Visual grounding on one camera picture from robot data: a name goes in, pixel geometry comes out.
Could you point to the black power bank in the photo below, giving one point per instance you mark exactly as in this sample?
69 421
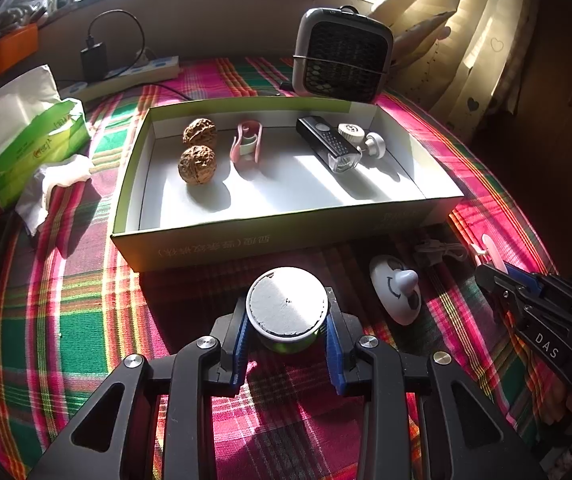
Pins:
93 61

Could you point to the white round disc with knob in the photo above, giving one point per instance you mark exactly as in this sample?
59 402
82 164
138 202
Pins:
396 292

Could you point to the green jar with grey lid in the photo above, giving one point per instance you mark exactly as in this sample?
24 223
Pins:
286 305

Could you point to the pink plastic clip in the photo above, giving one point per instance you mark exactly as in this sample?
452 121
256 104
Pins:
246 142

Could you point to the brown walnut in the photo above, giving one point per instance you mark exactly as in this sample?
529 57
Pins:
199 132
197 165

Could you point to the white power strip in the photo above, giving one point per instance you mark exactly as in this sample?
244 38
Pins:
141 70

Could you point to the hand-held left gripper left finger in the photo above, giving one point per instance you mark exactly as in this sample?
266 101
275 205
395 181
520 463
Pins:
241 345

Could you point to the grey portable heater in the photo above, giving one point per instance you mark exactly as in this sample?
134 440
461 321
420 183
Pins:
343 52

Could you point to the cream heart-print curtain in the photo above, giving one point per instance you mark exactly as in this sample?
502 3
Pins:
471 35

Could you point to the black flashlight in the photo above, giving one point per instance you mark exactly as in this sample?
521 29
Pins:
328 142

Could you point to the crumpled white tissue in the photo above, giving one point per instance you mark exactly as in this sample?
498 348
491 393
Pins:
51 185

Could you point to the pink handheld fan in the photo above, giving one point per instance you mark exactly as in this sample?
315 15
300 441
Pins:
488 250

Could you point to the plaid blanket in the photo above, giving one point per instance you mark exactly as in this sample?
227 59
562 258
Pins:
91 285

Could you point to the orange box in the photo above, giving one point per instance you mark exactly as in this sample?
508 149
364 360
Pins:
11 45

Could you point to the white round mount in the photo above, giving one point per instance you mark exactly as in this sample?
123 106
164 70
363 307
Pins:
373 144

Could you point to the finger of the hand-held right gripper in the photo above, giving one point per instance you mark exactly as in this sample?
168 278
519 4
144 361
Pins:
491 280
528 280

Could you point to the green tissue pack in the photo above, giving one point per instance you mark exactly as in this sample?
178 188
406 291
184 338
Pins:
31 130

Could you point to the cardboard box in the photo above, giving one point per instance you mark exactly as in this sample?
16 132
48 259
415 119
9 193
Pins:
291 195

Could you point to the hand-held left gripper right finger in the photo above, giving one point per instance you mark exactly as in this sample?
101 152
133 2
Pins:
333 355

